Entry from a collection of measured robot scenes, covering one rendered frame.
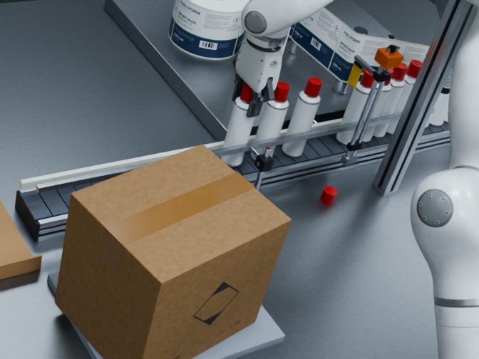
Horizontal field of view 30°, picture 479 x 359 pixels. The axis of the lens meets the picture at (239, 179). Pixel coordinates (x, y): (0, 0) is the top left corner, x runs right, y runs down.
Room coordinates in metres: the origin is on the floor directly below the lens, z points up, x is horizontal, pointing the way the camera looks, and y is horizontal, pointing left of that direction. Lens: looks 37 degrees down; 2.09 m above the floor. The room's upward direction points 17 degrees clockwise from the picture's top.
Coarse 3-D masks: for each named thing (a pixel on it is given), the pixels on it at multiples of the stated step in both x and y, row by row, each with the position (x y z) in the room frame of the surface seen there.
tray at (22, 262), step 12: (0, 204) 1.35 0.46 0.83; (0, 216) 1.31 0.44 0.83; (0, 228) 1.28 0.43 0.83; (12, 228) 1.29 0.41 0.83; (0, 240) 1.25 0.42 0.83; (12, 240) 1.26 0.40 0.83; (0, 252) 1.22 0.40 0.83; (12, 252) 1.23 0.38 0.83; (24, 252) 1.23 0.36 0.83; (0, 264) 1.15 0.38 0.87; (12, 264) 1.16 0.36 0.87; (24, 264) 1.18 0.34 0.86; (36, 264) 1.20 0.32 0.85; (0, 276) 1.15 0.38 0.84; (12, 276) 1.17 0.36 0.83
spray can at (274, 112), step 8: (280, 88) 1.69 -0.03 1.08; (288, 88) 1.70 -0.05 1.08; (280, 96) 1.69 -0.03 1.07; (272, 104) 1.68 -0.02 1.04; (280, 104) 1.68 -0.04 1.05; (288, 104) 1.70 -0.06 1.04; (264, 112) 1.69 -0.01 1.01; (272, 112) 1.68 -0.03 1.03; (280, 112) 1.68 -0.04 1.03; (264, 120) 1.68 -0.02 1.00; (272, 120) 1.68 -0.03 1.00; (280, 120) 1.68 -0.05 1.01; (264, 128) 1.68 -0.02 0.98; (272, 128) 1.68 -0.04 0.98; (280, 128) 1.69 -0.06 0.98; (256, 136) 1.69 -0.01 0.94; (264, 136) 1.68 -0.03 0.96; (272, 136) 1.68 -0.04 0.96; (272, 152) 1.69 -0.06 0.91
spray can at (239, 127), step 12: (240, 96) 1.64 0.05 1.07; (252, 96) 1.63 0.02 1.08; (240, 108) 1.62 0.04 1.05; (240, 120) 1.62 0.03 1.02; (252, 120) 1.63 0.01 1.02; (228, 132) 1.63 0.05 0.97; (240, 132) 1.62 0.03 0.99; (228, 144) 1.62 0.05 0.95; (240, 144) 1.62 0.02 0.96; (228, 156) 1.62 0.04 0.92; (240, 156) 1.63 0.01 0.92
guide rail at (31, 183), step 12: (336, 120) 1.90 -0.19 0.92; (216, 144) 1.65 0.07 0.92; (144, 156) 1.53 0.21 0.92; (156, 156) 1.55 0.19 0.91; (168, 156) 1.56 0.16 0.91; (84, 168) 1.44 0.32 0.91; (96, 168) 1.45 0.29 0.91; (108, 168) 1.47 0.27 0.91; (24, 180) 1.35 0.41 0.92; (36, 180) 1.36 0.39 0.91; (48, 180) 1.37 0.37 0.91
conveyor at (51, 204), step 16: (432, 128) 2.05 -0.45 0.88; (448, 128) 2.08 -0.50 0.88; (320, 144) 1.83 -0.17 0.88; (336, 144) 1.85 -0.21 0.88; (368, 144) 1.89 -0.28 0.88; (288, 160) 1.72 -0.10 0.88; (304, 160) 1.74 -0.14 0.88; (32, 192) 1.36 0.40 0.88; (48, 192) 1.37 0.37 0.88; (64, 192) 1.39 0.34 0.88; (32, 208) 1.31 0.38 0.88; (48, 208) 1.33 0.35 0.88; (64, 208) 1.34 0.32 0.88
